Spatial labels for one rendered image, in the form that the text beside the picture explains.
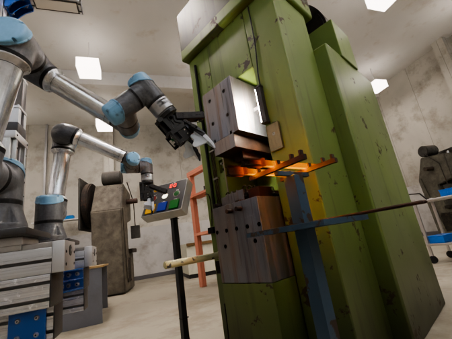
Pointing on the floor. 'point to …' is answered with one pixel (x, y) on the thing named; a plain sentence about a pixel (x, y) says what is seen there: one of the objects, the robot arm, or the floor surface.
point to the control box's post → (179, 280)
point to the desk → (80, 320)
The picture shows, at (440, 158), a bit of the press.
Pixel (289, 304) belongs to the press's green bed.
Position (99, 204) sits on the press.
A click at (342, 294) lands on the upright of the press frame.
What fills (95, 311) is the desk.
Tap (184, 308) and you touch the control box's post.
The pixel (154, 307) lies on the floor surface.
